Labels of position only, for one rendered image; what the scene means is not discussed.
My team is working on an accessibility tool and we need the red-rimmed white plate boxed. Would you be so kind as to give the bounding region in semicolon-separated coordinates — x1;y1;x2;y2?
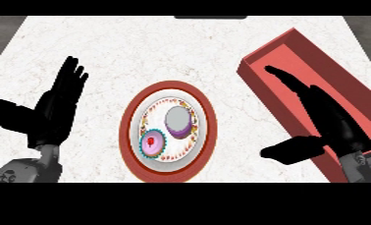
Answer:
118;80;219;184

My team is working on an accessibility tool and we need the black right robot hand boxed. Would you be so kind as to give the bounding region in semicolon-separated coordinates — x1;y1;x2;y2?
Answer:
259;65;371;166

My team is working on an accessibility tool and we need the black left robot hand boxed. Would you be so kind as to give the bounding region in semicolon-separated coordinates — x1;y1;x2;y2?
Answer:
0;55;90;150

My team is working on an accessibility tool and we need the pink cupcake with teal wrapper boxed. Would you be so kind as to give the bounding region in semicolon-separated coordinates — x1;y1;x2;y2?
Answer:
138;128;168;160

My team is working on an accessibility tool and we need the dark flat appliance edge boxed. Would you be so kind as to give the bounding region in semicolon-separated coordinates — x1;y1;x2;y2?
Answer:
172;15;249;21

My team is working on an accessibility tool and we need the red cardboard box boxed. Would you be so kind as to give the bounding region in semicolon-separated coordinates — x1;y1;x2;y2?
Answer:
235;27;371;184

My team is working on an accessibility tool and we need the purple can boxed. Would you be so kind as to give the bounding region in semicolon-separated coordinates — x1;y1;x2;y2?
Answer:
163;105;194;141

